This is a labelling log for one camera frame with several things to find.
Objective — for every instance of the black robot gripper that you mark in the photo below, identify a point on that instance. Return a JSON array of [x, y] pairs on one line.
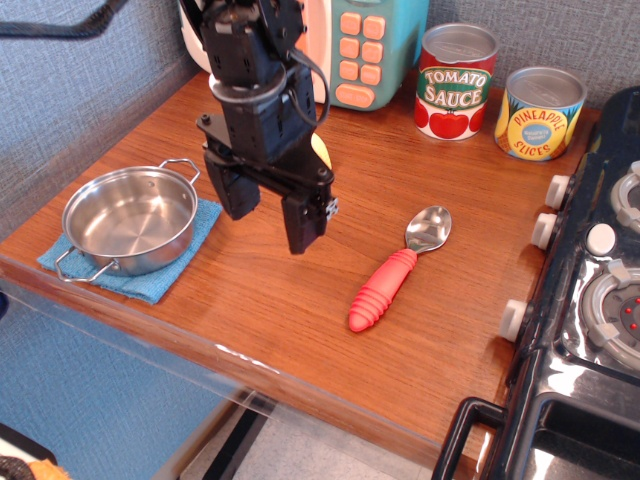
[[262, 138]]

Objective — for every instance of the red handled metal spoon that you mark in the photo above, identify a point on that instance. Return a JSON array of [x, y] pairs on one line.
[[426, 232]]

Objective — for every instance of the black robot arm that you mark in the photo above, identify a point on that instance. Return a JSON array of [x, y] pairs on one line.
[[263, 136]]

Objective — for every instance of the yellow toy corn piece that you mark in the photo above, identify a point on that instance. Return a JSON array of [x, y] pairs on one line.
[[320, 148]]

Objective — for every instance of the teal toy microwave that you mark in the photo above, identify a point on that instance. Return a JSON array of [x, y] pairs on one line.
[[359, 52]]

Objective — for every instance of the blue cloth mat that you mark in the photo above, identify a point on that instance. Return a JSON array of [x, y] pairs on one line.
[[149, 287]]

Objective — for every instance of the tomato sauce can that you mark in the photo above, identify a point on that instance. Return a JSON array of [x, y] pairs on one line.
[[455, 73]]

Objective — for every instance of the pineapple slices can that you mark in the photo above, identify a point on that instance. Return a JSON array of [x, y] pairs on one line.
[[539, 113]]

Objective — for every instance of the orange object bottom left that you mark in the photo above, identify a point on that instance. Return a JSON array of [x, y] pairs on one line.
[[13, 468]]

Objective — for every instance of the black toy stove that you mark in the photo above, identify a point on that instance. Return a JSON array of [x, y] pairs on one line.
[[572, 409]]

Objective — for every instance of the steel pan with handles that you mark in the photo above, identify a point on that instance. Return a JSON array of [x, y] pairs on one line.
[[129, 222]]

